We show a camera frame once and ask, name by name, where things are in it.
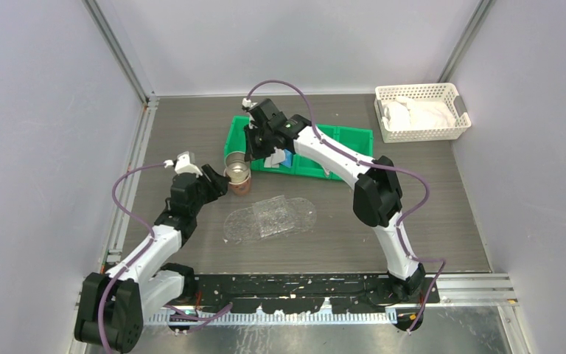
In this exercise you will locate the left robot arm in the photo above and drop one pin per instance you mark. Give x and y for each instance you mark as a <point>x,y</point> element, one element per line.
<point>115,304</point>

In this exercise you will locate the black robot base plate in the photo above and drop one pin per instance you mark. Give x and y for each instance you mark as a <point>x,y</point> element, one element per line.
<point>301,299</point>

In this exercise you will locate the clear acrylic toothbrush holder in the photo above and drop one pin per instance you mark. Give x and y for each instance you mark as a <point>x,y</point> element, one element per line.
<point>273,216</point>

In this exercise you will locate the white toothpaste tube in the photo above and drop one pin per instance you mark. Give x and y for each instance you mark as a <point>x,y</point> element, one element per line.
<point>275,159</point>

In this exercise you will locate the blue toothpaste tube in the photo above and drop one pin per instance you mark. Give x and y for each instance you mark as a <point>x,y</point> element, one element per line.
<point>288,159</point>

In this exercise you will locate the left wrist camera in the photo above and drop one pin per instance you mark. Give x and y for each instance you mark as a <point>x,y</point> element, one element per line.
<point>185,163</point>

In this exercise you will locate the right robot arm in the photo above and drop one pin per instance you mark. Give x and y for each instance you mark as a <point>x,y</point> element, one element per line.
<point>377,193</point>

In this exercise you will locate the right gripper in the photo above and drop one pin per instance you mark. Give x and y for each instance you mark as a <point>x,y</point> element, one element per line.
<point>250,153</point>

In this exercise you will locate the clear oval acrylic tray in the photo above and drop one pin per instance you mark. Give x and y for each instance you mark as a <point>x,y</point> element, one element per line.
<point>240,226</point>

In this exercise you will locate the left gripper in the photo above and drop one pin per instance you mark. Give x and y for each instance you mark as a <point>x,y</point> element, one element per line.
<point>217,184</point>

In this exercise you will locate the white cloth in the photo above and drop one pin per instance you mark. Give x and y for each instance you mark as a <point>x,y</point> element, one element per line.
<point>406,114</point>

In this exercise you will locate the brown steel cup with handle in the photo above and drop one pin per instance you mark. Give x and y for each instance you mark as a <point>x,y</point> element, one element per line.
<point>238,170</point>

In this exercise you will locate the white perforated plastic basket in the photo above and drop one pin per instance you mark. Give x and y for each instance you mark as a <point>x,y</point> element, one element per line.
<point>442,92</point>

